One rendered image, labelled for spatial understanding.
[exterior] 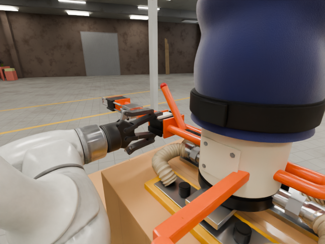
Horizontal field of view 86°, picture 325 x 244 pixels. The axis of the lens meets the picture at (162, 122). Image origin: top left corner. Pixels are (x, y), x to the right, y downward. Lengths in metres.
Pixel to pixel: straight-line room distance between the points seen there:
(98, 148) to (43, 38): 14.92
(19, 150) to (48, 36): 14.86
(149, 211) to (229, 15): 0.40
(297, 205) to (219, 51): 0.29
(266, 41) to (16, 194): 0.34
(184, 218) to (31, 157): 0.29
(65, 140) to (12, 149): 0.09
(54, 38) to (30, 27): 1.43
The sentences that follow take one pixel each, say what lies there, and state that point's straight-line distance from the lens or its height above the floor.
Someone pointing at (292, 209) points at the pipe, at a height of 1.02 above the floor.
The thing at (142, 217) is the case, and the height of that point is 0.94.
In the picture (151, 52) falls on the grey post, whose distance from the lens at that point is 3.59.
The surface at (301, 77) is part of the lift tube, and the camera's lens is 0.29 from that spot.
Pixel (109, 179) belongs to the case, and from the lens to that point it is 0.55.
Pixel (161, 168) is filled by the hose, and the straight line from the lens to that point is 0.45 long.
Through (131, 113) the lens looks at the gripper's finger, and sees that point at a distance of 0.48.
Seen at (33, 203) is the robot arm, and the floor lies 1.11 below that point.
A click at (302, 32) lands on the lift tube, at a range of 0.29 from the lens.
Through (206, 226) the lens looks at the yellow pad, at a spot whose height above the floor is 0.97.
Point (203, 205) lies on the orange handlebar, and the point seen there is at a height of 1.08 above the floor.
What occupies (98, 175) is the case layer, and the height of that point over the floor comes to 0.54.
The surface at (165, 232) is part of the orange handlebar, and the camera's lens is 0.23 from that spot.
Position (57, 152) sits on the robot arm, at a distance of 0.40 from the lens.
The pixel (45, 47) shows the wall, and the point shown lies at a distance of 15.25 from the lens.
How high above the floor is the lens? 1.27
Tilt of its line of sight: 20 degrees down
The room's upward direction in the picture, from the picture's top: straight up
